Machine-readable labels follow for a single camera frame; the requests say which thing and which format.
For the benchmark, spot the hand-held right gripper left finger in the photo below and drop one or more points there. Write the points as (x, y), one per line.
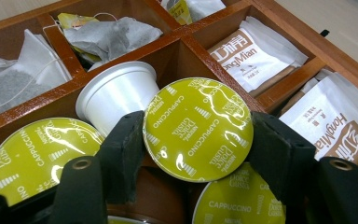
(121, 161)

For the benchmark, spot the plain white sachet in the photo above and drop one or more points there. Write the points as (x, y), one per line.
(206, 7)

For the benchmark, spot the yellow tea packet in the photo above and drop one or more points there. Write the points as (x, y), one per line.
(73, 21)

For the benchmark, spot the white coffee capsule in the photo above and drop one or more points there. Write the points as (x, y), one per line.
(118, 93)

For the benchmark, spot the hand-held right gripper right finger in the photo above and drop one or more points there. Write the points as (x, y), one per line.
(279, 155)

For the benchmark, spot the yellow packet with white sachet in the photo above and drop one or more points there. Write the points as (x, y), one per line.
(178, 9)

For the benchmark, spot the compartmented wooden box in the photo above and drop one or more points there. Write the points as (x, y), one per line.
(180, 53)

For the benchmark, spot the white paper tea bag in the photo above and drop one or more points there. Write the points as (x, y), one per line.
(112, 37)
(18, 84)

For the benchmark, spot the green lid coffee capsule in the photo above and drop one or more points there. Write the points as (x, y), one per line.
(199, 130)
(28, 155)
(239, 203)

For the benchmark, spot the white sachet with brown label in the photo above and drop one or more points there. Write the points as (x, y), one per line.
(254, 62)
(332, 124)

